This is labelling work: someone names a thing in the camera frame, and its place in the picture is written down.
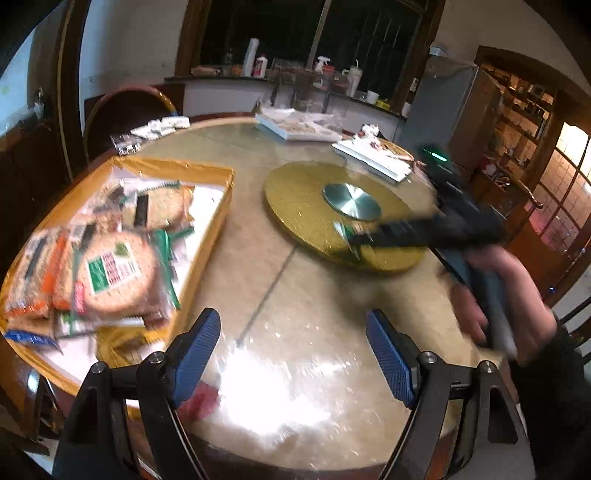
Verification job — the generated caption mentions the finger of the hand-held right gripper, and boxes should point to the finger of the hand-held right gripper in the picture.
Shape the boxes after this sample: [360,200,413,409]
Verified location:
[346,228,439,252]
[376,215,444,234]

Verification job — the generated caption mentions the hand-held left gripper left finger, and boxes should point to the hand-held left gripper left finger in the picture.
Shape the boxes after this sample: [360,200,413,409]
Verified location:
[53,308,222,480]

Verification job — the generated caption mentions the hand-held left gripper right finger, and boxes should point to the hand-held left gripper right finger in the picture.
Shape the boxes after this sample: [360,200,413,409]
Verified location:
[366,308,536,480]

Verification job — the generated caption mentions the small green gold snack packet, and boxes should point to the small green gold snack packet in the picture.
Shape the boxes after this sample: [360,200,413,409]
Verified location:
[332,219,358,241]

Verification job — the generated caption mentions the yellow biscuit packet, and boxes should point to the yellow biscuit packet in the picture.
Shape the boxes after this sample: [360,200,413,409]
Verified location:
[95,320,171,365]

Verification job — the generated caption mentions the round cracker packet green label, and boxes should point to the round cracker packet green label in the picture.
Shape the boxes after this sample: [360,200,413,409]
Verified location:
[69,228,181,324]

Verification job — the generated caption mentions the orange long cracker packet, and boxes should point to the orange long cracker packet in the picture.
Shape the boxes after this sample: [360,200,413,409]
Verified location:
[4,228,54,319]
[51,226,86,310]

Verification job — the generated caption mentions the clear bag dark snack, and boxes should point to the clear bag dark snack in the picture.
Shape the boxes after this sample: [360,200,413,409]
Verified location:
[88,178,139,222]

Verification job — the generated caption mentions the gold cardboard box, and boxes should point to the gold cardboard box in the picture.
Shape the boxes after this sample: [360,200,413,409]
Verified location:
[0,156,236,370]

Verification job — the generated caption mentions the person's right forearm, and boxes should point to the person's right forearm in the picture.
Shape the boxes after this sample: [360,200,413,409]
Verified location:
[508,318,591,480]

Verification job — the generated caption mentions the person's right hand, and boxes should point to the person's right hand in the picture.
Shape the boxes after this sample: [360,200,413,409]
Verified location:
[450,251,559,365]

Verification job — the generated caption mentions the teal round plate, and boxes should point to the teal round plate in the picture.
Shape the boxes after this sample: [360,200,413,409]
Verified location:
[322,182,382,221]

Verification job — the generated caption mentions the dark wooden chair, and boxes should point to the dark wooden chair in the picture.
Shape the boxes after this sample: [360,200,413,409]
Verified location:
[485,166,546,217]

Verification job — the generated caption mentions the white flat box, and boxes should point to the white flat box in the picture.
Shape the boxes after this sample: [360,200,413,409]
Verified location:
[332,138,413,182]

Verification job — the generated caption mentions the gold glitter round board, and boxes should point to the gold glitter round board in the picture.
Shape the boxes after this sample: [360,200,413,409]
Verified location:
[263,159,430,274]

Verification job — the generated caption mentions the grey refrigerator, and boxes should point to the grey refrigerator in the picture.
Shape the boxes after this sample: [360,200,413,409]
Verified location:
[397,58,504,171]

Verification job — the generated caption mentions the white tray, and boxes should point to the white tray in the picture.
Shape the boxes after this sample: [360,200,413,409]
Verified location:
[255,108,343,143]

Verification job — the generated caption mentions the round cracker packet black label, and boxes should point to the round cracker packet black label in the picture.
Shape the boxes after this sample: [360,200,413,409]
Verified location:
[115,182,197,236]

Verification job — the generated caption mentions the blue white snack packet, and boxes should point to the blue white snack packet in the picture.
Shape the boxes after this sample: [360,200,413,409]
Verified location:
[4,328,63,354]

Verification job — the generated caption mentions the small clear plastic packet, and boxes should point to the small clear plastic packet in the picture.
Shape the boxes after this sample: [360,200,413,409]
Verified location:
[111,133,144,155]

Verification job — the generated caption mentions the white paper towel roll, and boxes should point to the white paper towel roll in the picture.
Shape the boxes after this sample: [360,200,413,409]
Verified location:
[242,38,262,77]

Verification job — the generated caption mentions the small white napkins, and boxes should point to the small white napkins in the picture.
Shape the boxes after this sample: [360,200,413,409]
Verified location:
[130,115,191,139]

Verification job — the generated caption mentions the wicker back chair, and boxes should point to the wicker back chair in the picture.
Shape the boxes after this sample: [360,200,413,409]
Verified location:
[83,85,178,162]

